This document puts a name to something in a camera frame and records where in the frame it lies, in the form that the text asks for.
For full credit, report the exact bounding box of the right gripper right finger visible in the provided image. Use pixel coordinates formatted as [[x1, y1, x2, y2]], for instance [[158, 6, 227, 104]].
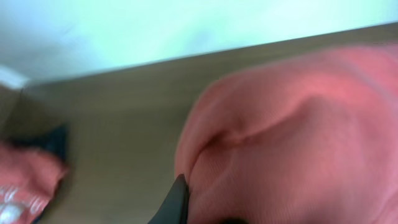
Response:
[[220, 218, 248, 224]]

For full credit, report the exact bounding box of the folded navy garment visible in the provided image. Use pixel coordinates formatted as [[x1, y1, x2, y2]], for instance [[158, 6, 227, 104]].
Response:
[[9, 125, 68, 162]]

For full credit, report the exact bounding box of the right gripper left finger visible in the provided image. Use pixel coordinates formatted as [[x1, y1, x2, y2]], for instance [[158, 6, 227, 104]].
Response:
[[148, 174, 190, 224]]

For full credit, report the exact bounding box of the red soccer t-shirt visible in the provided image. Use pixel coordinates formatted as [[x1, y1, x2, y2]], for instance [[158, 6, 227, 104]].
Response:
[[175, 44, 397, 223]]

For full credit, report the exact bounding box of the folded red McKinney t-shirt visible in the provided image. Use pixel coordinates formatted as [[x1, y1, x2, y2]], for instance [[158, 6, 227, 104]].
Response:
[[1, 142, 68, 224]]

